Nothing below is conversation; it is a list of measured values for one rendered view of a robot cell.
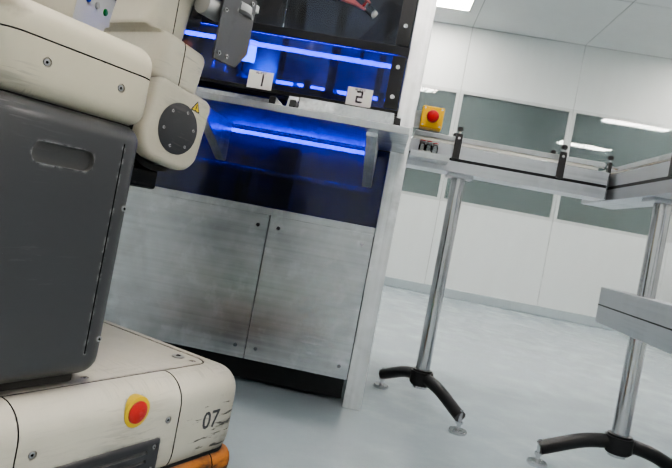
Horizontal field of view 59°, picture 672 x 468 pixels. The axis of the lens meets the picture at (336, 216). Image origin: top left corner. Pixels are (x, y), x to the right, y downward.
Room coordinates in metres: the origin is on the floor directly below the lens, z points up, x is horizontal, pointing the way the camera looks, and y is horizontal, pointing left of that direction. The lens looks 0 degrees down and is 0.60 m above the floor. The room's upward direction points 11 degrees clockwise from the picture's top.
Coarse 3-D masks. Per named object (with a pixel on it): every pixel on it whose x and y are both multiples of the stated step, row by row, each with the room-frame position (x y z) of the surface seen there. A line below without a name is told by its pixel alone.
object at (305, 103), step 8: (304, 104) 1.63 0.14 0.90; (312, 104) 1.63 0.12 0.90; (320, 104) 1.62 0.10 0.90; (328, 104) 1.62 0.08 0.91; (336, 104) 1.62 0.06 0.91; (328, 112) 1.62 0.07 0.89; (336, 112) 1.62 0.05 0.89; (344, 112) 1.62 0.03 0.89; (352, 112) 1.62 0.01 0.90; (360, 112) 1.61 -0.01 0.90; (368, 112) 1.61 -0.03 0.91; (376, 112) 1.61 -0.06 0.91; (384, 112) 1.61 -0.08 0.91; (376, 120) 1.61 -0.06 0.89; (384, 120) 1.61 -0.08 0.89; (392, 120) 1.61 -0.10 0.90
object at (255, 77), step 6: (252, 72) 2.02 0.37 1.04; (258, 72) 2.02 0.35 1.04; (264, 72) 2.01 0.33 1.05; (252, 78) 2.02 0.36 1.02; (258, 78) 2.02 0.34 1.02; (264, 78) 2.01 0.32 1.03; (270, 78) 2.01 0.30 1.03; (252, 84) 2.02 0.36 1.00; (258, 84) 2.02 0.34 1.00; (264, 84) 2.01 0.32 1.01; (270, 84) 2.01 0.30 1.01; (270, 90) 2.01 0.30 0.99
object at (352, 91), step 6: (348, 90) 1.99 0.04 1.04; (354, 90) 1.99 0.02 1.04; (360, 90) 1.99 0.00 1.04; (366, 90) 1.99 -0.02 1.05; (372, 90) 1.99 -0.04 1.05; (348, 96) 1.99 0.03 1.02; (354, 96) 1.99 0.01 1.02; (366, 96) 1.99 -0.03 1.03; (348, 102) 1.99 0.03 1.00; (354, 102) 1.99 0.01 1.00; (366, 102) 1.99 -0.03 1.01
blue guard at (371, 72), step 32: (192, 32) 2.04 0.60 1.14; (256, 32) 2.02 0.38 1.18; (224, 64) 2.03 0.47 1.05; (256, 64) 2.02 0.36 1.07; (288, 64) 2.01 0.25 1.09; (320, 64) 2.00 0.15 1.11; (352, 64) 1.99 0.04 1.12; (384, 64) 1.98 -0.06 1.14; (320, 96) 2.00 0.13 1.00; (384, 96) 1.98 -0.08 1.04
